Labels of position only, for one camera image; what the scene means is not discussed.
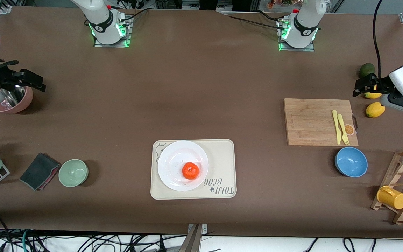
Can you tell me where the pink metal pot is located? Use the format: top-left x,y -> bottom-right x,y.
0,85 -> 33,114

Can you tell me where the orange fruit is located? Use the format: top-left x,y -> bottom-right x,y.
182,162 -> 200,180

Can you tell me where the yellow plastic knife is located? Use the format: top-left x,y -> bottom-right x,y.
332,110 -> 342,145

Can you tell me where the pale green bowl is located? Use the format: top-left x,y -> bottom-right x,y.
58,159 -> 89,188

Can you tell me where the steel spoon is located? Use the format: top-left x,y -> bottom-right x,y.
0,86 -> 27,107

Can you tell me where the bamboo cutting board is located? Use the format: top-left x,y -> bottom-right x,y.
284,98 -> 359,146

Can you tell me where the black base cable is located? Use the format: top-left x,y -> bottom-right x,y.
119,8 -> 150,22
227,14 -> 283,29

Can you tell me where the green floor cable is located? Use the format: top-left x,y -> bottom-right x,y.
21,229 -> 30,252

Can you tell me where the yellow mug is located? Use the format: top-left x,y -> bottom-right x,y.
377,185 -> 403,210

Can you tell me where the white round plate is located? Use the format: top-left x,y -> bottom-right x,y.
157,140 -> 209,191

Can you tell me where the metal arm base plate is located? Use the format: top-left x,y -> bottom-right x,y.
276,17 -> 316,53
93,14 -> 133,48

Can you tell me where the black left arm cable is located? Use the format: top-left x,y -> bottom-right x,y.
372,0 -> 384,82

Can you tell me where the aluminium frame post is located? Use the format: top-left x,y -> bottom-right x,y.
179,223 -> 208,252

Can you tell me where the wooden peg rack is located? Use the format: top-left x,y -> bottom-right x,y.
371,148 -> 403,225

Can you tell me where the blue bowl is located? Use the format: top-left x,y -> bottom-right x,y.
335,147 -> 368,178

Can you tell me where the yellow lemon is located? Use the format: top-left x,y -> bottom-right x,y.
366,102 -> 386,118
364,85 -> 383,99

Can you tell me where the cream bear print tray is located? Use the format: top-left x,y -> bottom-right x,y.
150,139 -> 237,200

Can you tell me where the dark green avocado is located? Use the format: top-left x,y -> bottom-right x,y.
359,63 -> 376,78

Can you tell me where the dark grey folded cloth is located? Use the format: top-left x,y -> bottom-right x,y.
20,152 -> 61,191

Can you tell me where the yellow plastic fork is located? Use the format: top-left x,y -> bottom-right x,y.
338,114 -> 350,146

